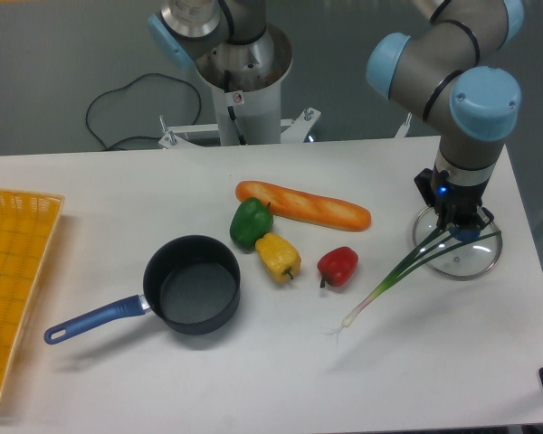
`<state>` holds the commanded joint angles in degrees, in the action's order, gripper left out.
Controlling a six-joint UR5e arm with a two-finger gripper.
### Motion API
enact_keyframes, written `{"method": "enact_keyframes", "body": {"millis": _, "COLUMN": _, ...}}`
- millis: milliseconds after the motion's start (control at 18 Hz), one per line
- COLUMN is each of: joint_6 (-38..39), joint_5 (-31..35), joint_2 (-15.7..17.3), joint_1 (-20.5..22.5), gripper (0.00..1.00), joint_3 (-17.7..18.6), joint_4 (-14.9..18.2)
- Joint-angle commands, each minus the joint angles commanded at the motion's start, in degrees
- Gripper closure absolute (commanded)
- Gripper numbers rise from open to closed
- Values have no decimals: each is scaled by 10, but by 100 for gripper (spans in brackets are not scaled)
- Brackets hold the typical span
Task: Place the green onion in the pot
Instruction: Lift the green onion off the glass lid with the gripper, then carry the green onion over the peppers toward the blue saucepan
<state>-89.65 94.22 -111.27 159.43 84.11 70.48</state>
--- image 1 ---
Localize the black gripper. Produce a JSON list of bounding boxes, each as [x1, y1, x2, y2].
[[414, 168, 494, 231]]

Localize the green onion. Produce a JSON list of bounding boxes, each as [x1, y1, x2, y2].
[[329, 225, 481, 335]]

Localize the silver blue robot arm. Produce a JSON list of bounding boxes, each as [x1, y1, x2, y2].
[[148, 1, 524, 237]]

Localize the glass pot lid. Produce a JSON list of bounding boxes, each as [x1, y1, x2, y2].
[[421, 222, 503, 280]]

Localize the red bell pepper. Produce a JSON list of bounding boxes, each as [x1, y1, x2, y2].
[[317, 246, 358, 288]]

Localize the baguette bread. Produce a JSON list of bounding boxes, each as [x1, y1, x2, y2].
[[235, 180, 372, 232]]

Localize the yellow bell pepper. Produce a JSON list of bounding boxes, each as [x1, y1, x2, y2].
[[255, 232, 301, 284]]

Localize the green bell pepper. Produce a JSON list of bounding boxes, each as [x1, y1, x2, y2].
[[229, 197, 273, 250]]

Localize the yellow plastic basket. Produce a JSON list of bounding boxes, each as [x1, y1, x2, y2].
[[0, 189, 64, 400]]

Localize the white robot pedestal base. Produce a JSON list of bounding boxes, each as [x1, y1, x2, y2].
[[158, 24, 321, 148]]

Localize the dark pot blue handle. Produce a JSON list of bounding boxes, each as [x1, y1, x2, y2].
[[43, 235, 241, 344]]

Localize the black cable on floor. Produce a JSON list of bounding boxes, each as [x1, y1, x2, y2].
[[85, 73, 203, 152]]

